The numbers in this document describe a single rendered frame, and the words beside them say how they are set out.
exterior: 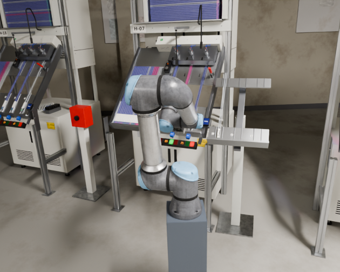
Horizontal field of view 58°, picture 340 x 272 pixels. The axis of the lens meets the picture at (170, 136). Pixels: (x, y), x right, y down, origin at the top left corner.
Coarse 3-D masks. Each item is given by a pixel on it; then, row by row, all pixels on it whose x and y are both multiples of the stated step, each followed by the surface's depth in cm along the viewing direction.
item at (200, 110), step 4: (196, 108) 201; (200, 108) 200; (204, 108) 199; (116, 112) 219; (160, 112) 208; (196, 112) 199; (200, 112) 199; (204, 112) 198; (204, 116) 196; (188, 128) 195; (192, 128) 195; (200, 128) 193
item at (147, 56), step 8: (144, 48) 242; (152, 48) 239; (144, 56) 238; (152, 56) 235; (160, 56) 233; (168, 56) 230; (136, 64) 236; (144, 64) 234; (152, 64) 231; (160, 64) 229; (216, 64) 213; (176, 72) 220; (184, 72) 218; (192, 72) 216; (200, 72) 214; (208, 72) 212; (184, 80) 215; (192, 80) 213; (200, 80) 211; (208, 80) 209
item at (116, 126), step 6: (114, 126) 216; (120, 126) 213; (126, 126) 210; (132, 126) 207; (138, 126) 205; (162, 132) 203; (174, 132) 198; (180, 132) 196; (186, 132) 194; (192, 132) 191; (198, 132) 190
